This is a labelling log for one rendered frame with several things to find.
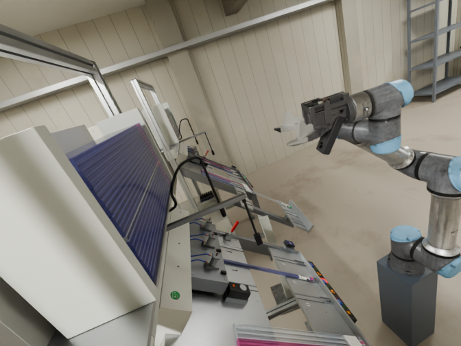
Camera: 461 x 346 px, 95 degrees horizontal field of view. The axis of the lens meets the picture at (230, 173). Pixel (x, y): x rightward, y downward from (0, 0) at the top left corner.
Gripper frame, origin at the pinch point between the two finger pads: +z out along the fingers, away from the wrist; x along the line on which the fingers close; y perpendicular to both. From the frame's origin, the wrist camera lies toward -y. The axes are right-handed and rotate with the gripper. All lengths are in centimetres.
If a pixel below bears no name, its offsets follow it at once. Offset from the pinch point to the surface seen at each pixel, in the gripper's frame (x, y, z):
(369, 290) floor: -36, -151, -46
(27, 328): 39, -3, 53
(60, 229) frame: 35, 11, 38
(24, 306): 36, 0, 53
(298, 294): 6, -65, 7
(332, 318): 14, -71, -2
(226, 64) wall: -327, 21, 0
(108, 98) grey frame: -24, 26, 53
